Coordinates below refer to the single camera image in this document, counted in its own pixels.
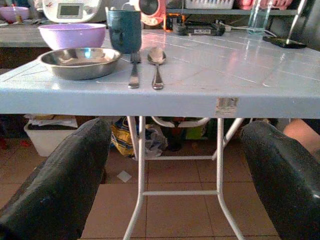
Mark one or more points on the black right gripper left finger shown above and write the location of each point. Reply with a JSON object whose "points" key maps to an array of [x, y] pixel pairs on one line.
{"points": [[60, 185]]}

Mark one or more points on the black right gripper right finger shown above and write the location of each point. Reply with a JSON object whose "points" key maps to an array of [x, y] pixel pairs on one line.
{"points": [[285, 180]]}

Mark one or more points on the white plastic bin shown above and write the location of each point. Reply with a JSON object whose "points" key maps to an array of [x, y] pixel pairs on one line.
{"points": [[47, 140]]}

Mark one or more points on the person's bare leg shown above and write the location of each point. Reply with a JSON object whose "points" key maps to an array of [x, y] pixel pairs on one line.
{"points": [[303, 136]]}

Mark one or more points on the white paper scrap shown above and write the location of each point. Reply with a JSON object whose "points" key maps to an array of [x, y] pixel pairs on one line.
{"points": [[124, 176]]}

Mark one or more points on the yellow and blue bag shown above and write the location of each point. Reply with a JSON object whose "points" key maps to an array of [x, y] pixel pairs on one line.
{"points": [[122, 140]]}

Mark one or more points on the barcode sticker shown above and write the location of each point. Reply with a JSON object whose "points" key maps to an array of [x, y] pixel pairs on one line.
{"points": [[226, 107]]}

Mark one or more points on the green box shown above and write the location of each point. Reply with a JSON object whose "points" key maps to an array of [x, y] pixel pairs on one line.
{"points": [[196, 132]]}

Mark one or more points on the round steel plate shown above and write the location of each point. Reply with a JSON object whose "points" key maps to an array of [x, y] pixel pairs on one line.
{"points": [[81, 62]]}

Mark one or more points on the steel fork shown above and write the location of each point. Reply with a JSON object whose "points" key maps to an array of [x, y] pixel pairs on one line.
{"points": [[134, 72]]}

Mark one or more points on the light blue folding table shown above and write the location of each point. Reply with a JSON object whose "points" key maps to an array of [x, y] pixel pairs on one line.
{"points": [[200, 72]]}

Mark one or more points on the purple plastic bowl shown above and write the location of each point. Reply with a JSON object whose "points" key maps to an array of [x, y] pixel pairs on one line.
{"points": [[72, 35]]}

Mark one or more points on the steel spoon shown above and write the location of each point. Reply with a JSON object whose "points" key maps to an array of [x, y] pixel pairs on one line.
{"points": [[156, 62]]}

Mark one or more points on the clear glass bottle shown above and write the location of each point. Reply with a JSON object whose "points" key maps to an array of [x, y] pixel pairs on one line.
{"points": [[258, 17]]}

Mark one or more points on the dark blue mug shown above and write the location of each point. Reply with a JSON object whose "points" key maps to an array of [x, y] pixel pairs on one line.
{"points": [[124, 31]]}

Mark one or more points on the black power strip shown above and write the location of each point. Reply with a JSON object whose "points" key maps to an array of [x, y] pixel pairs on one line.
{"points": [[200, 30]]}

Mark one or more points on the white rice cooker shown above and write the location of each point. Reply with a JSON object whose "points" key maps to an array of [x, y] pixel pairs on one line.
{"points": [[72, 11]]}

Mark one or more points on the small purple bowl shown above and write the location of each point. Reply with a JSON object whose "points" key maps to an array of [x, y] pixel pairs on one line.
{"points": [[13, 13]]}

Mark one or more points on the white plastic basket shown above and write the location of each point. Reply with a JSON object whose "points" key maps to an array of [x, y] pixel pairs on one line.
{"points": [[208, 3]]}

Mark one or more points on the red and white kettle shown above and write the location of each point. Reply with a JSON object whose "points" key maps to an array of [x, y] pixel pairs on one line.
{"points": [[151, 11]]}

